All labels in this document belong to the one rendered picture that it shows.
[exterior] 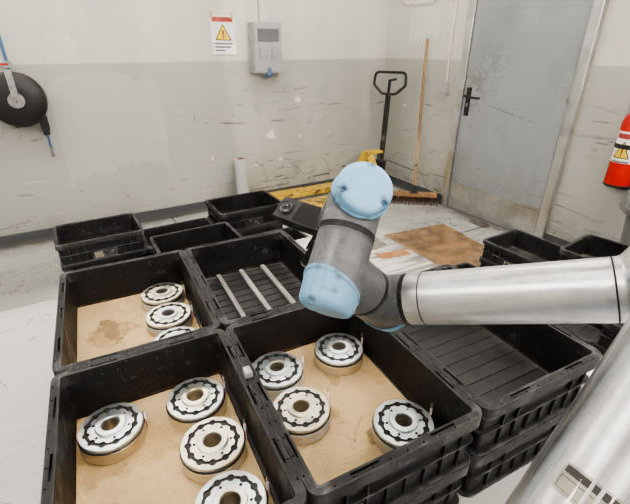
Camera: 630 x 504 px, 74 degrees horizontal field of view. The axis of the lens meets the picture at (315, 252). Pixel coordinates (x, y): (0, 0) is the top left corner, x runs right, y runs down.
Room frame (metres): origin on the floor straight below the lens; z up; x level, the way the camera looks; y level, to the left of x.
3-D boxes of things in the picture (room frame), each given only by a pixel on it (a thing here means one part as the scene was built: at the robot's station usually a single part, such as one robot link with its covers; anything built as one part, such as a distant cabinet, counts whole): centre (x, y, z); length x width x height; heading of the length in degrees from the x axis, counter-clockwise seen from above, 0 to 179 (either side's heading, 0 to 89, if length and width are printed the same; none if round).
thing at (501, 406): (0.70, -0.31, 0.92); 0.40 x 0.30 x 0.02; 27
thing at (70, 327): (0.79, 0.41, 0.87); 0.40 x 0.30 x 0.11; 27
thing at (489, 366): (0.70, -0.31, 0.87); 0.40 x 0.30 x 0.11; 27
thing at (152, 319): (0.82, 0.35, 0.86); 0.10 x 0.10 x 0.01
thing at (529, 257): (1.98, -1.15, 0.31); 0.40 x 0.30 x 0.34; 31
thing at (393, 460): (0.57, -0.04, 0.92); 0.40 x 0.30 x 0.02; 27
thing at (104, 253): (1.97, 1.12, 0.37); 0.40 x 0.30 x 0.45; 121
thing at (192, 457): (0.46, 0.17, 0.86); 0.10 x 0.10 x 0.01
